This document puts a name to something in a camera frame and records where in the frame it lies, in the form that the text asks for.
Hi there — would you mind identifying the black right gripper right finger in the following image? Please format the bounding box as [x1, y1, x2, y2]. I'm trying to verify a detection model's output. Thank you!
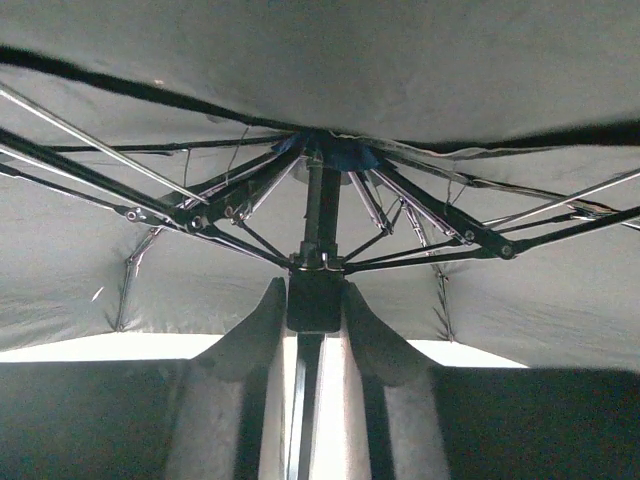
[342, 282, 450, 479]

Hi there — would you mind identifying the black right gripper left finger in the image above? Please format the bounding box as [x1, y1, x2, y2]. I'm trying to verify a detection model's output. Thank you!
[164, 278, 286, 479]

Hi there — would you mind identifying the beige folding umbrella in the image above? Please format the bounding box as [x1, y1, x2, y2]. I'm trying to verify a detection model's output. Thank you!
[1, 1, 639, 479]

